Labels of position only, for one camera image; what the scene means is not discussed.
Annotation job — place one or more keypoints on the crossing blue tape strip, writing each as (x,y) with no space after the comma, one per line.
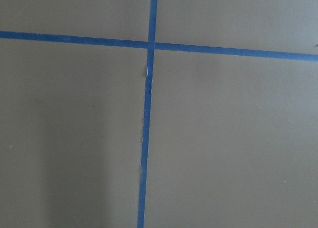
(147,113)

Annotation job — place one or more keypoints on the long blue tape strip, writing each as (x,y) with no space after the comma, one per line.
(157,45)

